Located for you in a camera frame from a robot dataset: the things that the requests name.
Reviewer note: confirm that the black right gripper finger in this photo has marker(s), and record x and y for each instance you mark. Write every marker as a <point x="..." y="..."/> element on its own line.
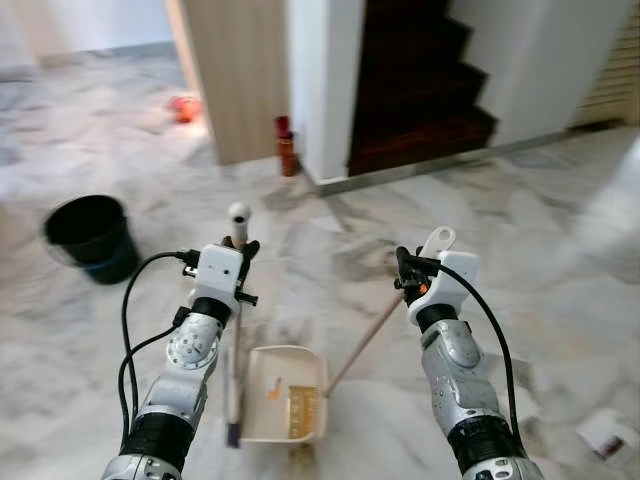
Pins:
<point x="425" y="263"/>
<point x="404" y="262"/>

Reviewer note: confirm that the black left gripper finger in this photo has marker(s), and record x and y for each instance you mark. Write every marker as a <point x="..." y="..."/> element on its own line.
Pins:
<point x="235" y="245"/>
<point x="251" y="255"/>

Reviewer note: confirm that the beige broom with white knob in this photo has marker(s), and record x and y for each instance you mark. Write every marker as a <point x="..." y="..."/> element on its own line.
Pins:
<point x="239" y="212"/>

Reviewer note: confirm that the gold box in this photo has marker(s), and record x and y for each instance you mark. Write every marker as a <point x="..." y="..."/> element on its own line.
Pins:
<point x="302" y="412"/>

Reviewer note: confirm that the louvered wooden door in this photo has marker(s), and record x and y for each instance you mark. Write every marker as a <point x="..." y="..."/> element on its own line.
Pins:
<point x="615" y="80"/>

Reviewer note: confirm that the black bucket with blue base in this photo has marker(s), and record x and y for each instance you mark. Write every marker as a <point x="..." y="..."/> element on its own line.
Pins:
<point x="90" y="235"/>

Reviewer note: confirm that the dark red bottle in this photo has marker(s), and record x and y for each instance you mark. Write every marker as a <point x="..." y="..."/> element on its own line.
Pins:
<point x="286" y="150"/>

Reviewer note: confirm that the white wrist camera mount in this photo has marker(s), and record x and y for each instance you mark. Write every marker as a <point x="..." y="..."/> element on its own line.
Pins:
<point x="452" y="285"/>
<point x="218" y="275"/>

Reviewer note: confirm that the white box with dark print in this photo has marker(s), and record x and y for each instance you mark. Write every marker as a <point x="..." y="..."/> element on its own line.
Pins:
<point x="607" y="435"/>

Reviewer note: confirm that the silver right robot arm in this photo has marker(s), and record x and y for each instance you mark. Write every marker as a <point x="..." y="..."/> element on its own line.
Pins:
<point x="455" y="370"/>

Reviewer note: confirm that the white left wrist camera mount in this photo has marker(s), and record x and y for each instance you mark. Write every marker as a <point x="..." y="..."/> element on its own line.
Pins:
<point x="218" y="275"/>

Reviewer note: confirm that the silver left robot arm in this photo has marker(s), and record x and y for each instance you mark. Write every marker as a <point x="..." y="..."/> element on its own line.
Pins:
<point x="190" y="350"/>

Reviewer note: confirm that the dark wooden staircase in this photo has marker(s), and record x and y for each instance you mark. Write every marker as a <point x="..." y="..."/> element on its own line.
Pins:
<point x="420" y="100"/>

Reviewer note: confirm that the light wooden panel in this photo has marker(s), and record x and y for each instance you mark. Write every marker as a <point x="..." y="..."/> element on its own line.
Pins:
<point x="235" y="80"/>

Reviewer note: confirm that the small orange round object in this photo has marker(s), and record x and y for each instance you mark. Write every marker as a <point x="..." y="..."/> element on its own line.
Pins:
<point x="184" y="108"/>

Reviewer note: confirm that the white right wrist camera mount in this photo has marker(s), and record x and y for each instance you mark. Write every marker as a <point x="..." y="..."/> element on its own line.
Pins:
<point x="452" y="285"/>

